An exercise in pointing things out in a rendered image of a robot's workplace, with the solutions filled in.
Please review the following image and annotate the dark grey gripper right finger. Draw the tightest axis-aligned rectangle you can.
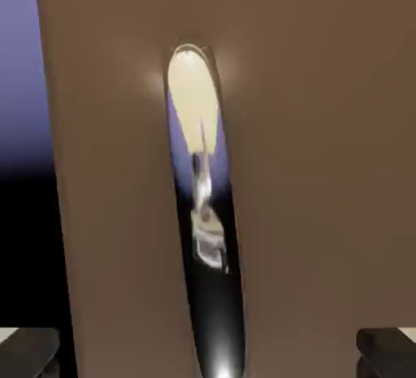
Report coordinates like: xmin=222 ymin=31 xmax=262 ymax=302
xmin=356 ymin=326 xmax=416 ymax=378

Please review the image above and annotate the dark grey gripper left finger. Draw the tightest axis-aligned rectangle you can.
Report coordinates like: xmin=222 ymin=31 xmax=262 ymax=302
xmin=0 ymin=327 xmax=62 ymax=378

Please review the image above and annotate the brown wooden cabinet door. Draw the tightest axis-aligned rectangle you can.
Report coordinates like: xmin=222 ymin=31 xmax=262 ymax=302
xmin=32 ymin=0 xmax=416 ymax=378

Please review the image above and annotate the curved shiny metal handle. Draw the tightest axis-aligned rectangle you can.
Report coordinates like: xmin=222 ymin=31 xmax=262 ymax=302
xmin=162 ymin=43 xmax=247 ymax=378

